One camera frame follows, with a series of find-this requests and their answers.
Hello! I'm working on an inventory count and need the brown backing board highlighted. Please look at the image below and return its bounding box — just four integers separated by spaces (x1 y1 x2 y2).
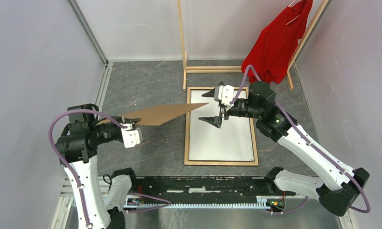
117 103 208 126

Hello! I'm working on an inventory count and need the landscape photo print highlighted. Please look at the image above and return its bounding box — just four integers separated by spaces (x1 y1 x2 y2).
188 90 255 162

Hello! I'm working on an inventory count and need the wooden picture frame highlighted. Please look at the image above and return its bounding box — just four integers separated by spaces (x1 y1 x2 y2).
184 86 259 167

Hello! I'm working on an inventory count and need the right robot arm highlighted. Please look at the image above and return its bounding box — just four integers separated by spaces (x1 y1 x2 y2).
203 82 370 217

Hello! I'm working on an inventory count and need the wooden clothes rack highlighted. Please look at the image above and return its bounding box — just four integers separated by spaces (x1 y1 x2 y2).
176 0 330 91

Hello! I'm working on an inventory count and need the red t-shirt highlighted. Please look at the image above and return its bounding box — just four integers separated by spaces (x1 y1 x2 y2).
241 7 307 84

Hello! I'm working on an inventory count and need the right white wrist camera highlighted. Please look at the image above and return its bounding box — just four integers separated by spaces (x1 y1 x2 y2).
214 85 234 106

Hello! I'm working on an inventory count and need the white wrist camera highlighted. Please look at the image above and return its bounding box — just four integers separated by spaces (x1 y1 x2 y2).
214 85 234 106
121 124 143 148

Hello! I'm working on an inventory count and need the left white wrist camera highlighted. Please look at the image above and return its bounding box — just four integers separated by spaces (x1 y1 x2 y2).
121 124 143 148

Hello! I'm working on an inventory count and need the aluminium rail frame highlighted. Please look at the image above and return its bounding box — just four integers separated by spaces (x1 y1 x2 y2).
52 167 351 229

